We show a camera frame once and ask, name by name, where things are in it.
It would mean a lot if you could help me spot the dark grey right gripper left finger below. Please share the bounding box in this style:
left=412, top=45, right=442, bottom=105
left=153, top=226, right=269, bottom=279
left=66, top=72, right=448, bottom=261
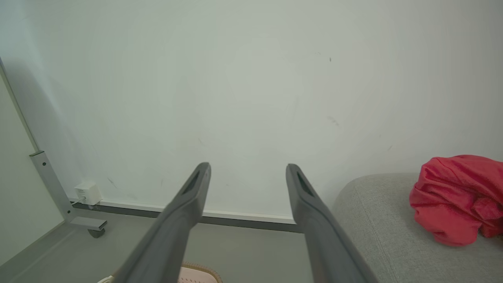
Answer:
left=114, top=162, right=212, bottom=283

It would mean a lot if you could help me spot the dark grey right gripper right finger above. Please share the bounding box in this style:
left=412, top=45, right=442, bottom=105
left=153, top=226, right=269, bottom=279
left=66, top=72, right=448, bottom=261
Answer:
left=286, top=164, right=380, bottom=283

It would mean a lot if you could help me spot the red garment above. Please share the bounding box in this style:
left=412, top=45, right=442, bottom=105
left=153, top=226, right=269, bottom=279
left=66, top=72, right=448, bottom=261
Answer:
left=409, top=154, right=503, bottom=247

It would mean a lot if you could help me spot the white laundry basket brown rim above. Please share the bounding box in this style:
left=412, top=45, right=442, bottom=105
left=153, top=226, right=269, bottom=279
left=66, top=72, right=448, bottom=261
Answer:
left=97, top=262, right=223, bottom=283

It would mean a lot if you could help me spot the grey fabric sofa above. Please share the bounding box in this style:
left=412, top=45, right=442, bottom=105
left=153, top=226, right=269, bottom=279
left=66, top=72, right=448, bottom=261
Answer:
left=331, top=173, right=503, bottom=283

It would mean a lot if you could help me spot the white and black baseboard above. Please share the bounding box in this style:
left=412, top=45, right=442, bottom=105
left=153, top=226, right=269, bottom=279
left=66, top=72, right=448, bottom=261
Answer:
left=71, top=198, right=305, bottom=234

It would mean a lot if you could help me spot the white partition panel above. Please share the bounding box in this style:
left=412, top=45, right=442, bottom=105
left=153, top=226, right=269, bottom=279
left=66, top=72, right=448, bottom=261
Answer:
left=0, top=75, right=66, bottom=266

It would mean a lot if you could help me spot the white wall power adapter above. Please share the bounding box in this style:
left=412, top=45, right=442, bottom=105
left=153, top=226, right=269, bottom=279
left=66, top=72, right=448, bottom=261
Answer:
left=73, top=180, right=103, bottom=206

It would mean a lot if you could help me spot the grey metal frame leg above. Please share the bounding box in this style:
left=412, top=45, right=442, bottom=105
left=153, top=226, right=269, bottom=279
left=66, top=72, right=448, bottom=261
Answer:
left=0, top=59, right=108, bottom=232

